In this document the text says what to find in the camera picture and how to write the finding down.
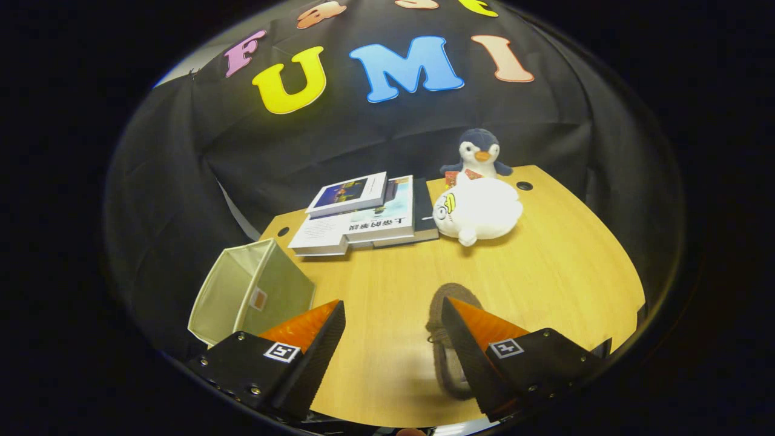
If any small book dark photo cover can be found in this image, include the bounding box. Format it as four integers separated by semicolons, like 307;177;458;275
306;171;389;219

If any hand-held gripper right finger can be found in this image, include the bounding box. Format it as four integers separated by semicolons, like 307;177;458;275
440;296;609;423

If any brown fuzzy shoe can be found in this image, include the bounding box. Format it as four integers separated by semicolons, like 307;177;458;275
425;282;486;401

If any white seal plush toy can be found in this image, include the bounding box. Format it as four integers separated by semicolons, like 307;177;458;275
432;171;524;248

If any pale green fabric storage box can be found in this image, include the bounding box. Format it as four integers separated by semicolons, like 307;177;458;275
188;238;317;348

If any plain white book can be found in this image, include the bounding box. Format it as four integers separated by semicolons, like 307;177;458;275
288;220;353;257

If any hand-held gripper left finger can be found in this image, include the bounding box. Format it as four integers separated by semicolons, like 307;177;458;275
185;299;347;421

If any grey penguin plush toy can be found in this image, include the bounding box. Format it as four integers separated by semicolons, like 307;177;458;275
440;128;515;181

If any black book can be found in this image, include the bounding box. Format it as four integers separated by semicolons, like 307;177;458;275
372;177;440;249

